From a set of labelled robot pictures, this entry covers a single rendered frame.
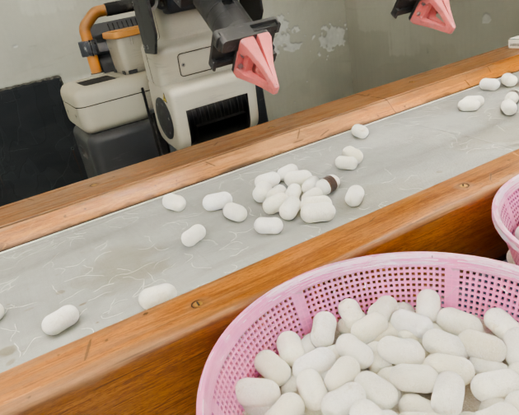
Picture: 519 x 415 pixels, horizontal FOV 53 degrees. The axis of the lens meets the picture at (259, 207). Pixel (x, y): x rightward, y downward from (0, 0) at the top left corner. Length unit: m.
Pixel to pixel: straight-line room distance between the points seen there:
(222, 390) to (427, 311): 0.17
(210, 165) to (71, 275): 0.28
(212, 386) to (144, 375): 0.07
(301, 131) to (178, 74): 0.49
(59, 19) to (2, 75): 0.35
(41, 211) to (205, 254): 0.27
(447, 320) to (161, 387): 0.22
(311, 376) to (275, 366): 0.03
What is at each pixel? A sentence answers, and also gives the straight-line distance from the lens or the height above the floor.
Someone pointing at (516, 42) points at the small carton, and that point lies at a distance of 1.27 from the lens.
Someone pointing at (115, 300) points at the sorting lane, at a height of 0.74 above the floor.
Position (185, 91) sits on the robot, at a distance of 1.23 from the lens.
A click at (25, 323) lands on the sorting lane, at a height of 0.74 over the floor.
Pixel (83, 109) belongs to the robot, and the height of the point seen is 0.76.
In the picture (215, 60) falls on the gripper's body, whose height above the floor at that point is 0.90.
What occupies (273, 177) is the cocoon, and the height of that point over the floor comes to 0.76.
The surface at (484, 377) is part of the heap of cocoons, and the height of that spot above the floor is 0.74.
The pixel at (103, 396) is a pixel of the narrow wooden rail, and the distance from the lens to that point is 0.42.
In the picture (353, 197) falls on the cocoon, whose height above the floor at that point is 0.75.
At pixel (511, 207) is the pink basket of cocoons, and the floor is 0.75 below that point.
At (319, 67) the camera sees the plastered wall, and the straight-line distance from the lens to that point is 3.18.
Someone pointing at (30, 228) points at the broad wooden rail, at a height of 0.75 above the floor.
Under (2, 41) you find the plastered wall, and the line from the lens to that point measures 2.59.
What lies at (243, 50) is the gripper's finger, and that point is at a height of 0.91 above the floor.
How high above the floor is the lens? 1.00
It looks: 24 degrees down
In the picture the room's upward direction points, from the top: 11 degrees counter-clockwise
